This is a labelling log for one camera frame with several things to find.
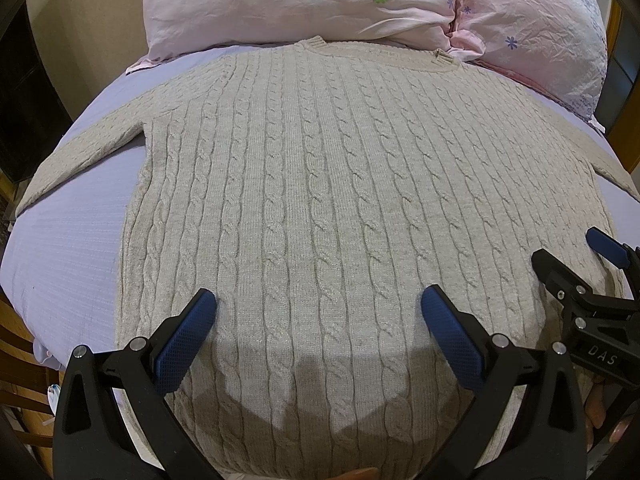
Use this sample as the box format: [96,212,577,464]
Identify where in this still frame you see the beige cable knit sweater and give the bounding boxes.
[16,38,638,479]

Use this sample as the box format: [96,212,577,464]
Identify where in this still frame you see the person hand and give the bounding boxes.
[584,375,632,451]

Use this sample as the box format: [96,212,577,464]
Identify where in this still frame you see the wooden chair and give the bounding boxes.
[1,292,60,479]

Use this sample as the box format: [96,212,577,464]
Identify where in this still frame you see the pink floral pillow right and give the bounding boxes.
[450,0,608,119]

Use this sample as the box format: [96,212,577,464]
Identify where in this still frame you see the pink floral pillow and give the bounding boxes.
[130,0,456,70]
[450,0,608,119]

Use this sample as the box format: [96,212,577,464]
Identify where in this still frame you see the pink floral pillow left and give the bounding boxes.
[130,0,456,70]

